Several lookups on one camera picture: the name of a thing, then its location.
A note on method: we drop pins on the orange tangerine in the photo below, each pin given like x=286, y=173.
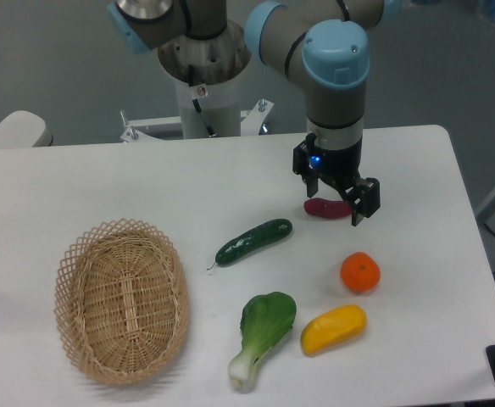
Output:
x=360, y=273

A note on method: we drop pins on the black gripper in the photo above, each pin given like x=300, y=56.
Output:
x=341, y=166

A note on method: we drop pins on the white chair armrest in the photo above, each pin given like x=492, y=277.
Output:
x=23, y=129

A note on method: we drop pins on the purple sweet potato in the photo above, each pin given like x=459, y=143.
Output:
x=327, y=209

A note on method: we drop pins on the green bok choy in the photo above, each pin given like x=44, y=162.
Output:
x=266, y=320

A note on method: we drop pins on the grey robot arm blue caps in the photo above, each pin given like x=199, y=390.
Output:
x=319, y=46

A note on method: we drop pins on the green cucumber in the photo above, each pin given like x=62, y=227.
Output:
x=256, y=238

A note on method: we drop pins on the woven wicker basket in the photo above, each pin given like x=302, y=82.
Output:
x=121, y=302

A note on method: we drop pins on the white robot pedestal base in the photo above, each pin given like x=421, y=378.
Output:
x=208, y=76

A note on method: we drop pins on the yellow mango slice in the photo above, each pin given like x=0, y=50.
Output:
x=333, y=327

